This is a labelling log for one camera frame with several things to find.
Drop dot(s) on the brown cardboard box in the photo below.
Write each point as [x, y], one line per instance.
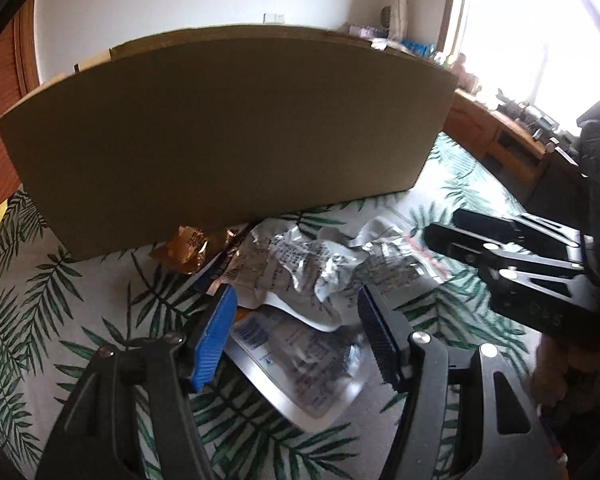
[220, 135]

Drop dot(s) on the person's right hand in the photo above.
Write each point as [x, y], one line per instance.
[552, 375]

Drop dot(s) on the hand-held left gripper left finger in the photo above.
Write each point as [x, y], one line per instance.
[215, 340]

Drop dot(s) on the leaf-print bed sheet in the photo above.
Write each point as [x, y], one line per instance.
[80, 300]

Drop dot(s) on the wooden slatted wardrobe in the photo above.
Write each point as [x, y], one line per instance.
[0, 110]

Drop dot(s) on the silver snack packet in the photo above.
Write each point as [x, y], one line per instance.
[305, 265]

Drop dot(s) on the window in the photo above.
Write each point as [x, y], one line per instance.
[530, 35]

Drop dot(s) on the white wall socket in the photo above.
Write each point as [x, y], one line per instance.
[273, 18]

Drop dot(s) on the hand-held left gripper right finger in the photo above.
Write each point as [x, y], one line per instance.
[380, 335]

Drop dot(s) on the pink bottle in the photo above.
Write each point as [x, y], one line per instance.
[461, 66]

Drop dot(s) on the dark desk clutter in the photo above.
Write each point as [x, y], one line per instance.
[525, 115]

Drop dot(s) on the blue packets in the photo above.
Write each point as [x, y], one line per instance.
[417, 49]

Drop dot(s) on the clear snack packet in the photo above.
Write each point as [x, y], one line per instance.
[410, 250]

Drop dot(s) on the silver foil pouch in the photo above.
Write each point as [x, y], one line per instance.
[290, 365]

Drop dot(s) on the low wooden cabinet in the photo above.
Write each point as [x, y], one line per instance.
[480, 120]

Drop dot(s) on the tan snack packet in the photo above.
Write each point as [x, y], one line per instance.
[187, 252]

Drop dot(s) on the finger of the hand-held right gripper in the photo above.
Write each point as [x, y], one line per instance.
[480, 225]
[455, 242]

